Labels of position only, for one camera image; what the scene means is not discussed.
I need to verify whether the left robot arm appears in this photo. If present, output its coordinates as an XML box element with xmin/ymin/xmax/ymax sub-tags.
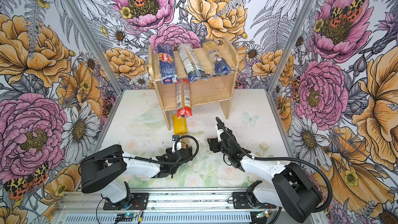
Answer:
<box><xmin>80</xmin><ymin>145</ymin><xmax>199</xmax><ymax>203</ymax></box>

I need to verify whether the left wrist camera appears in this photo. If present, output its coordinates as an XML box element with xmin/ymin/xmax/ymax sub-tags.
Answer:
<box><xmin>172</xmin><ymin>135</ymin><xmax>181</xmax><ymax>152</ymax></box>

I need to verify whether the blue Barilla pasta box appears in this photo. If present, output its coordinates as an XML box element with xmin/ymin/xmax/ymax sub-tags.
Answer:
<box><xmin>157</xmin><ymin>44</ymin><xmax>178</xmax><ymax>85</ymax></box>

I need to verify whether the red spaghetti bag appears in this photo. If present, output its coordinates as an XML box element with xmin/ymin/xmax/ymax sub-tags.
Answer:
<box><xmin>176</xmin><ymin>79</ymin><xmax>192</xmax><ymax>119</ymax></box>

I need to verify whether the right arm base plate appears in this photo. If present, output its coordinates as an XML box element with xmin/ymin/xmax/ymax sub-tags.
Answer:
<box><xmin>232</xmin><ymin>192</ymin><xmax>277</xmax><ymax>209</ymax></box>

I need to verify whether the yellow blue spaghetti bag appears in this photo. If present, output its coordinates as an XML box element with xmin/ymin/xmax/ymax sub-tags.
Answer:
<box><xmin>202</xmin><ymin>39</ymin><xmax>232</xmax><ymax>76</ymax></box>

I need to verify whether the clear blue-end spaghetti bag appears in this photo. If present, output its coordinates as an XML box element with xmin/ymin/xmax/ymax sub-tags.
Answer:
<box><xmin>177</xmin><ymin>44</ymin><xmax>208</xmax><ymax>83</ymax></box>

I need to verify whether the wooden two-tier shelf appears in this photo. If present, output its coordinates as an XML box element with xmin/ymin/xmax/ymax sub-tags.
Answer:
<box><xmin>148</xmin><ymin>37</ymin><xmax>239</xmax><ymax>130</ymax></box>

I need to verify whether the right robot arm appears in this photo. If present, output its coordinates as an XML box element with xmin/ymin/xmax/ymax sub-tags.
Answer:
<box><xmin>207</xmin><ymin>118</ymin><xmax>333</xmax><ymax>223</ymax></box>

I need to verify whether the aluminium front rail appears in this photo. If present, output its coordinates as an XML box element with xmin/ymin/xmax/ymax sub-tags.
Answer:
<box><xmin>55</xmin><ymin>188</ymin><xmax>324</xmax><ymax>214</ymax></box>

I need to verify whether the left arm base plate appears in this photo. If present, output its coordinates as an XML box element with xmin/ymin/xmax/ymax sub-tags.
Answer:
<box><xmin>103</xmin><ymin>193</ymin><xmax>149</xmax><ymax>211</ymax></box>

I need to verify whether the green circuit board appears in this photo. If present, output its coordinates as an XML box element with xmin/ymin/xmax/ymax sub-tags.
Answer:
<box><xmin>116</xmin><ymin>213</ymin><xmax>138</xmax><ymax>222</ymax></box>
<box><xmin>256</xmin><ymin>210</ymin><xmax>269</xmax><ymax>219</ymax></box>

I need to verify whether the right green circuit board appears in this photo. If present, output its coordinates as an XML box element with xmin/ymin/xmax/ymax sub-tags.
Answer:
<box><xmin>256</xmin><ymin>210</ymin><xmax>269</xmax><ymax>219</ymax></box>

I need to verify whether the left green circuit board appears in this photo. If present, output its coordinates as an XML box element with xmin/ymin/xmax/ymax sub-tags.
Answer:
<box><xmin>116</xmin><ymin>213</ymin><xmax>138</xmax><ymax>222</ymax></box>

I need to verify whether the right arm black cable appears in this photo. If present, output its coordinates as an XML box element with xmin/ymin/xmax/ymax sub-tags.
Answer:
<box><xmin>216</xmin><ymin>117</ymin><xmax>333</xmax><ymax>213</ymax></box>

